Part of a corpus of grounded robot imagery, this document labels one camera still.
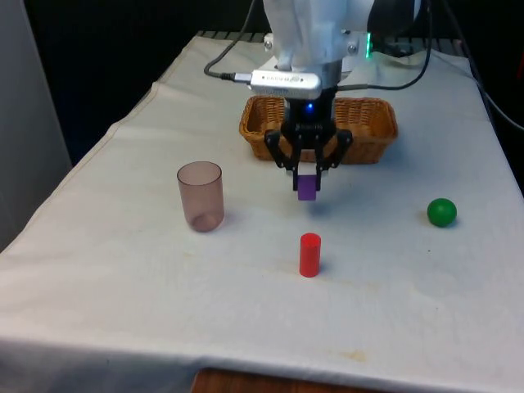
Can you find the brown wicker basket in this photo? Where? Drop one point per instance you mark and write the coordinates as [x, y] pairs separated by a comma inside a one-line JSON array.
[[370, 118]]

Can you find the red cylinder block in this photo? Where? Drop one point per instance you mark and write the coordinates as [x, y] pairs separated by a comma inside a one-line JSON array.
[[309, 254]]

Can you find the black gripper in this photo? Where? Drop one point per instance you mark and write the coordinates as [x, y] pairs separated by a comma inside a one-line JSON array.
[[310, 116]]

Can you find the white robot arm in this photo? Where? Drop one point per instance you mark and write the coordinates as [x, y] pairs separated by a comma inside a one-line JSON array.
[[305, 28]]

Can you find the purple triangular block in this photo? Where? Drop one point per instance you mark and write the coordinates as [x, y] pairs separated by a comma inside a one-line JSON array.
[[307, 188]]

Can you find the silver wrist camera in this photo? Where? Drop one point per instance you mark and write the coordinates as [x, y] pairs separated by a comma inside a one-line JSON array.
[[282, 81]]

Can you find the see-through pink cup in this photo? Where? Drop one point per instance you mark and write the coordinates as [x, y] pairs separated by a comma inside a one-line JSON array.
[[200, 196]]

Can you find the green ball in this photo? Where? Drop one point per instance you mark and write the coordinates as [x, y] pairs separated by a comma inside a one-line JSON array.
[[441, 212]]

